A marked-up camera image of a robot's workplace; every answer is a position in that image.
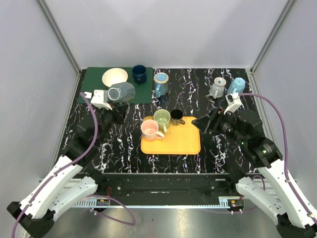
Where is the black dark red mug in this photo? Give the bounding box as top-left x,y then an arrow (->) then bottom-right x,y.
170,109 -> 186,125

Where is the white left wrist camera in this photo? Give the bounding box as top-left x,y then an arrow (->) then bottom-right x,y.
84,89 -> 112,110

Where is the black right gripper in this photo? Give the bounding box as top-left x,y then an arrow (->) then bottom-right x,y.
191,106 -> 248,145

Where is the pink ceramic mug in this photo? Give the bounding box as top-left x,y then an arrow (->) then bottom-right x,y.
141,119 -> 165,141

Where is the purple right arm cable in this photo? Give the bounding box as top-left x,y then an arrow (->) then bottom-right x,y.
205,93 -> 317,224

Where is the dark blue mug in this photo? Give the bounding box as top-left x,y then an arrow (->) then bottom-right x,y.
132,65 -> 147,84

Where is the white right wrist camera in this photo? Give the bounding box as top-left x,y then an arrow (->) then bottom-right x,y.
224,93 -> 242,114

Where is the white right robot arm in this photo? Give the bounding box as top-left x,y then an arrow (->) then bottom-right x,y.
192,108 -> 317,238

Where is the left aluminium frame post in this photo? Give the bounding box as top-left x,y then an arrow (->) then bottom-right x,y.
36,0 -> 81,75

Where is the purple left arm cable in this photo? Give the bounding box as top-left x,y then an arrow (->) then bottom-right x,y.
11,92 -> 136,238

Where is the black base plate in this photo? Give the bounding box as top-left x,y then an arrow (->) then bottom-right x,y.
93,174 -> 241,197

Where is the aluminium frame post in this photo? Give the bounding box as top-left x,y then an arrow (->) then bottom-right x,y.
36,0 -> 81,75
250,0 -> 298,74

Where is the slotted cable duct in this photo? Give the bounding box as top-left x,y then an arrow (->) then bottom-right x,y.
72,193 -> 243,209

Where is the light blue faceted mug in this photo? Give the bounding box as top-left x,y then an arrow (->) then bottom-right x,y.
227,77 -> 246,94

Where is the pale grey-blue mug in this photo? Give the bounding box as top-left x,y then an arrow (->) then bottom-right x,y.
210,77 -> 226,99

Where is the blue mug orange inside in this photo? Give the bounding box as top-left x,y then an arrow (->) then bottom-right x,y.
154,72 -> 169,98

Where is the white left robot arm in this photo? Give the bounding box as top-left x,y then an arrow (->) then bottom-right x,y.
7,103 -> 128,238

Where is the cream ceramic bowl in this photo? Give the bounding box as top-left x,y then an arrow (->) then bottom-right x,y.
102,68 -> 128,87

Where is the light green ceramic mug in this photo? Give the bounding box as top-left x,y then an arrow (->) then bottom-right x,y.
154,109 -> 171,134

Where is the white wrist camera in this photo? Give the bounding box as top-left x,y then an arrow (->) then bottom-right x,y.
84,89 -> 112,110
224,93 -> 242,114

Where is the right aluminium frame post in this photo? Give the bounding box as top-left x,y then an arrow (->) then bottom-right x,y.
250,0 -> 298,74

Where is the green table mat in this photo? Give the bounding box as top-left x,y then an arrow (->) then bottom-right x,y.
80,67 -> 154,104

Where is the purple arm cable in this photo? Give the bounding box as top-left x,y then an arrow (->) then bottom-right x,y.
205,93 -> 317,224
11,92 -> 136,238

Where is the yellow plastic tray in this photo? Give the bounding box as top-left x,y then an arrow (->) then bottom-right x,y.
141,116 -> 201,155

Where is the grey faceted mug white inside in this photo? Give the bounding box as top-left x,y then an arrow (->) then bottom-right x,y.
106,82 -> 136,103

